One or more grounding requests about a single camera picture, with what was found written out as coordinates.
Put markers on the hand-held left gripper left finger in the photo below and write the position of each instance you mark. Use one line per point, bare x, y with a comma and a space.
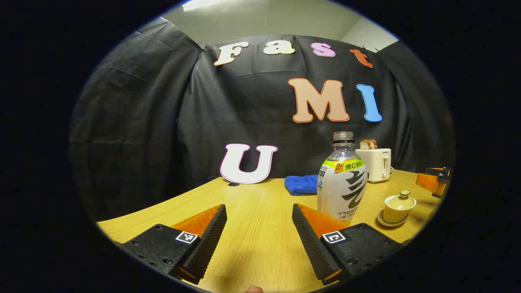
207, 244

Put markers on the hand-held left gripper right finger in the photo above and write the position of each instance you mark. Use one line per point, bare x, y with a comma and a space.
311, 244

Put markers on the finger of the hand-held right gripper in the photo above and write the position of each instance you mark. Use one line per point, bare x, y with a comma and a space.
443, 171
427, 182

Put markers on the cream teacup lid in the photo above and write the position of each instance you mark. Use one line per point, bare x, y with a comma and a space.
401, 201

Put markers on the cream teacup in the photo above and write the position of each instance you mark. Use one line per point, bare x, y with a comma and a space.
397, 215

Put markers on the clear labelled water bottle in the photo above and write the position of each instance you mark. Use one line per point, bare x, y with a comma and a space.
342, 191

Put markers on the white toaster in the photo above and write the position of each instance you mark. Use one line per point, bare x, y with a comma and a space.
376, 165

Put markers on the cream saucer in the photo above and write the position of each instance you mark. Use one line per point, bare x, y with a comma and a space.
386, 223

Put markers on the blue towel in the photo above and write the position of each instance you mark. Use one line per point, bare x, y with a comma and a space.
301, 185

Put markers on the bread slice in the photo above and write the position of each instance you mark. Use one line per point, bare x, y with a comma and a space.
364, 145
373, 144

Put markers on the black backdrop cloth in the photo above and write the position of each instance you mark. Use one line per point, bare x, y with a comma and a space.
163, 122

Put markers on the ceiling light panel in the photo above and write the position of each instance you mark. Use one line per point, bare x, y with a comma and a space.
201, 4

